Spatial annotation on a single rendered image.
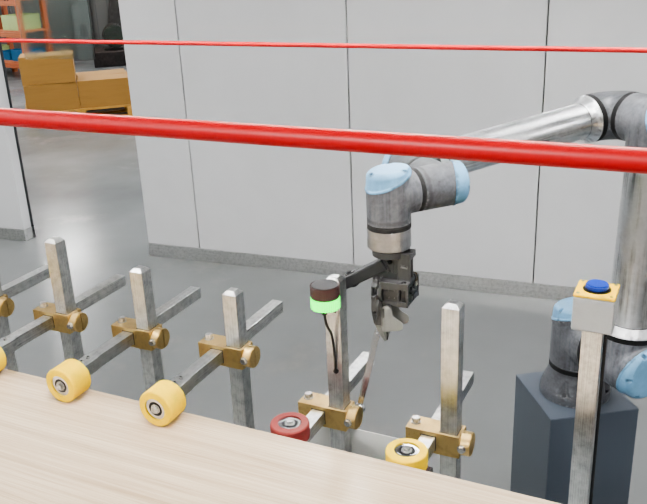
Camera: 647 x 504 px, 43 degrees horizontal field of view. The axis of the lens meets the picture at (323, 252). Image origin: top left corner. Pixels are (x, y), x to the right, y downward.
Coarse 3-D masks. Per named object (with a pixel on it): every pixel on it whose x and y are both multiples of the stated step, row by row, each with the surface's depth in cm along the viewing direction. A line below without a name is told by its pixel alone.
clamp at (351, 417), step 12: (324, 396) 180; (300, 408) 178; (312, 408) 177; (324, 408) 175; (336, 408) 175; (348, 408) 175; (360, 408) 176; (336, 420) 175; (348, 420) 174; (360, 420) 177
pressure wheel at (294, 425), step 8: (280, 416) 166; (288, 416) 166; (296, 416) 166; (304, 416) 166; (272, 424) 164; (280, 424) 164; (288, 424) 163; (296, 424) 164; (304, 424) 163; (272, 432) 162; (280, 432) 161; (288, 432) 161; (296, 432) 161; (304, 432) 162; (304, 440) 162
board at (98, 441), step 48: (0, 384) 185; (0, 432) 166; (48, 432) 165; (96, 432) 165; (144, 432) 164; (192, 432) 163; (240, 432) 162; (0, 480) 151; (48, 480) 150; (96, 480) 150; (144, 480) 149; (192, 480) 148; (240, 480) 148; (288, 480) 147; (336, 480) 147; (384, 480) 146; (432, 480) 146
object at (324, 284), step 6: (318, 282) 163; (324, 282) 163; (330, 282) 162; (336, 282) 162; (318, 288) 160; (324, 288) 160; (330, 288) 160; (330, 312) 167; (336, 312) 166; (324, 318) 164; (330, 330) 166; (336, 366) 171; (336, 372) 171
